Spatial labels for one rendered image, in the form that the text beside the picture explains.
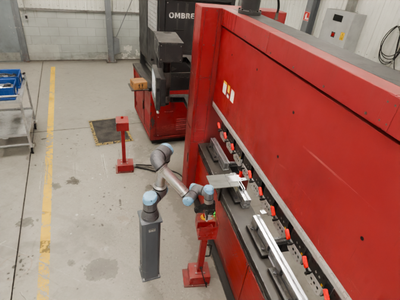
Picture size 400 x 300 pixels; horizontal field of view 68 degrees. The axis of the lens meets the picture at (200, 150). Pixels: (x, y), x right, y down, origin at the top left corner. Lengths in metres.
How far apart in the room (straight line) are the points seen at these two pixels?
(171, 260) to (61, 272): 1.05
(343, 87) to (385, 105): 0.24
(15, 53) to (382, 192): 8.81
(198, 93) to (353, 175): 2.04
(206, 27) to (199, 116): 0.91
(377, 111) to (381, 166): 0.22
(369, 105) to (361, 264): 0.68
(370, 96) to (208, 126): 2.24
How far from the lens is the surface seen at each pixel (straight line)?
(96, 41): 9.15
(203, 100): 3.19
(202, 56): 3.02
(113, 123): 5.64
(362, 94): 1.40
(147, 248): 2.80
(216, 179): 2.69
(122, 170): 4.37
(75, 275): 3.31
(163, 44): 3.08
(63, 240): 3.61
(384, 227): 1.41
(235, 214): 2.58
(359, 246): 1.53
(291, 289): 2.15
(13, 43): 9.20
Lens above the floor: 2.64
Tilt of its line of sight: 32 degrees down
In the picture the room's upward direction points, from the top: 6 degrees clockwise
